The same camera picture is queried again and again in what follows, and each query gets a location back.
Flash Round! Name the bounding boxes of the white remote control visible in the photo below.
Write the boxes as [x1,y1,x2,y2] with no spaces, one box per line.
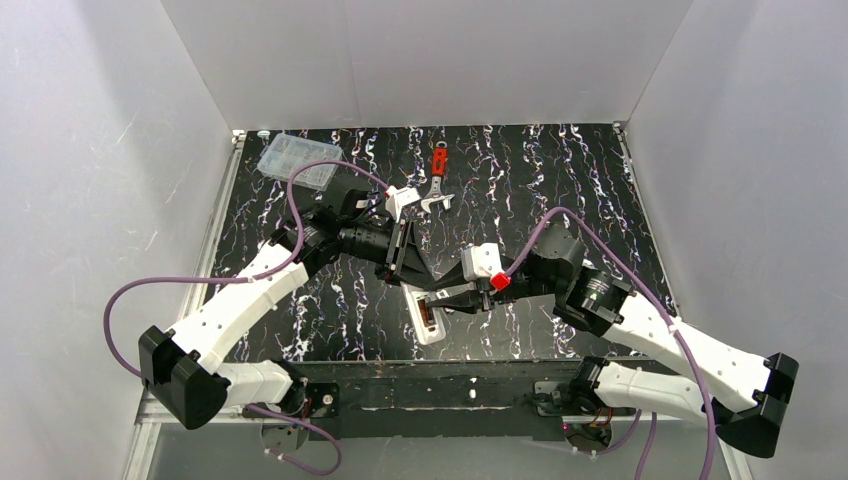
[401,283,446,345]

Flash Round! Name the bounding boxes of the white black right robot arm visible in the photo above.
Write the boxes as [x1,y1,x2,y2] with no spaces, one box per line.
[427,224,799,458]

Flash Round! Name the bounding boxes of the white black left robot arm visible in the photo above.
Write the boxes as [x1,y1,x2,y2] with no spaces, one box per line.
[139,187,446,430]

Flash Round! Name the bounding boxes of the clear plastic screw box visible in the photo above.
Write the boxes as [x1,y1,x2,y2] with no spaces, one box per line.
[257,133,342,191]

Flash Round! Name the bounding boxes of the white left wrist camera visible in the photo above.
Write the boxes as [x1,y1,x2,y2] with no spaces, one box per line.
[385,186,421,222]

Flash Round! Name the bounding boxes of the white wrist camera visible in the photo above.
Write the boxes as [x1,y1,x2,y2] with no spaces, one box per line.
[460,242,511,291]
[385,186,421,222]

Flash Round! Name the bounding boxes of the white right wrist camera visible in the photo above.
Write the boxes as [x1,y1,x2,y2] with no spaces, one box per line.
[460,242,511,291]

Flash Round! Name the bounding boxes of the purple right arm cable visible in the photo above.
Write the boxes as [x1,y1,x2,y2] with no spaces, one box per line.
[503,206,719,480]

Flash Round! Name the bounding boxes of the red handled adjustable wrench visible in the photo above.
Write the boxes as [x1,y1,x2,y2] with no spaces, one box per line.
[420,140,454,214]

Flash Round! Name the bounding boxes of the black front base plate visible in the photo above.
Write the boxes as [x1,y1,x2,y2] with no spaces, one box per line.
[296,360,594,440]

